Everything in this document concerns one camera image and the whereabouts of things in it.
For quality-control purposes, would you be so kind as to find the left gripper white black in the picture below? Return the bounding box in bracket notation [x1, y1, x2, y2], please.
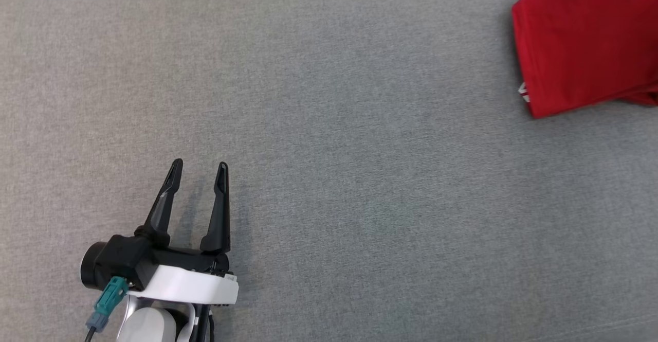
[129, 158, 240, 307]

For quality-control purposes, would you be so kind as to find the red basketball jersey number 23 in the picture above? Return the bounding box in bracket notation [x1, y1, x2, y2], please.
[511, 0, 658, 120]

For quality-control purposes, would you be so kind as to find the left camera cable teal plug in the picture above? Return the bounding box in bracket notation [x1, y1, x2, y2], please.
[85, 276, 129, 342]

